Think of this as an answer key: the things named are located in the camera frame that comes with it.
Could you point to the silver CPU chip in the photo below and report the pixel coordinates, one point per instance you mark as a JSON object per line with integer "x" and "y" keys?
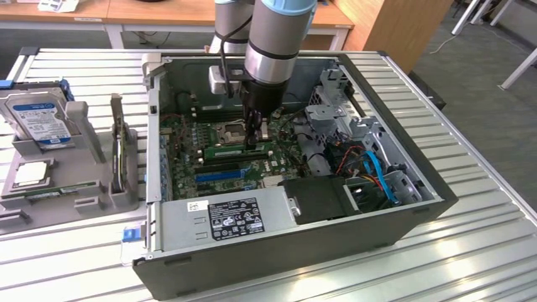
{"x": 31, "y": 173}

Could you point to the grey parts rack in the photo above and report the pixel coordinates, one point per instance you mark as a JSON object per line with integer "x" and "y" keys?
{"x": 84, "y": 201}

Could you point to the hard disk blue label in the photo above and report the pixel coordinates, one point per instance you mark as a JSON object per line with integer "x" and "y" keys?
{"x": 35, "y": 119}

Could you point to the blue case latch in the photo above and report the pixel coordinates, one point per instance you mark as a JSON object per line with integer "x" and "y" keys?
{"x": 131, "y": 235}

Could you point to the white table frame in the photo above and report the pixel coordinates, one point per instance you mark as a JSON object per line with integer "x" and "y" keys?
{"x": 483, "y": 12}

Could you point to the black open PC case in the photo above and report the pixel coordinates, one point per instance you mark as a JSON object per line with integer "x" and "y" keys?
{"x": 293, "y": 267}

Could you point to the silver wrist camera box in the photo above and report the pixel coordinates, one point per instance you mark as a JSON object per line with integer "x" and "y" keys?
{"x": 219, "y": 80}

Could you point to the white papers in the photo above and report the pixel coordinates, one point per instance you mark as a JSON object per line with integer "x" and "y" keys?
{"x": 55, "y": 5}

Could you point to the silver disk bay cage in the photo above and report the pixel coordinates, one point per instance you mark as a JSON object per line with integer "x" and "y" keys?
{"x": 360, "y": 126}

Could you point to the green motherboard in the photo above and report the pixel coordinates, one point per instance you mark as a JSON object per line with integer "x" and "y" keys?
{"x": 184, "y": 163}

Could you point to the blue disk caddy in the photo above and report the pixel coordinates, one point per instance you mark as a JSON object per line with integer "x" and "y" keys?
{"x": 64, "y": 89}

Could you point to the black expansion slot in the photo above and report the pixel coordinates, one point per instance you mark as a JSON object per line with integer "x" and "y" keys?
{"x": 216, "y": 169}

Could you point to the green RAM stick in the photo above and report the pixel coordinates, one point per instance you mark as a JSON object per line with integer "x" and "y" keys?
{"x": 223, "y": 152}
{"x": 37, "y": 195}

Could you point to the CPU socket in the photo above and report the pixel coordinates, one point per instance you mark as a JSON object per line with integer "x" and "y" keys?
{"x": 229, "y": 132}

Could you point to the black fan shroud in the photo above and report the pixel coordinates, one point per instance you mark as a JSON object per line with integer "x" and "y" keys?
{"x": 320, "y": 198}

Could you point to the graphics card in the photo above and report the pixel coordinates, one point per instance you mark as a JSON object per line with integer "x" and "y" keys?
{"x": 117, "y": 141}

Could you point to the white table leg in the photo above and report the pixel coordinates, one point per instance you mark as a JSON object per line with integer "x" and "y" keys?
{"x": 520, "y": 67}

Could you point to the blue expansion slot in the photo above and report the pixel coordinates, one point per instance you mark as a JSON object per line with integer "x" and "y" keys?
{"x": 220, "y": 176}

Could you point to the silver chipset heatsink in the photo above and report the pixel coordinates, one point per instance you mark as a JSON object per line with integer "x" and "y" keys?
{"x": 275, "y": 182}

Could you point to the black RAM slot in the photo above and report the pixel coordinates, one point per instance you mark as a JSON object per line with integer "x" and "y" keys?
{"x": 235, "y": 159}

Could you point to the grey power supply unit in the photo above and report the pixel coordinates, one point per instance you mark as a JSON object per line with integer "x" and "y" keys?
{"x": 227, "y": 220}

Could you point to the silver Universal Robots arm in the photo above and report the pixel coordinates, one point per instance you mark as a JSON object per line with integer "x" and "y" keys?
{"x": 272, "y": 41}

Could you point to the wooden desk white frame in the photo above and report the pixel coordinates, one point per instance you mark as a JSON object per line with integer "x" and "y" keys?
{"x": 147, "y": 15}

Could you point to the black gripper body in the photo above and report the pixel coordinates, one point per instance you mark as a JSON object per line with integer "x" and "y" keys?
{"x": 265, "y": 94}

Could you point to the wooden cabinet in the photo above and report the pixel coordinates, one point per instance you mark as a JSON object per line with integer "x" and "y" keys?
{"x": 389, "y": 31}

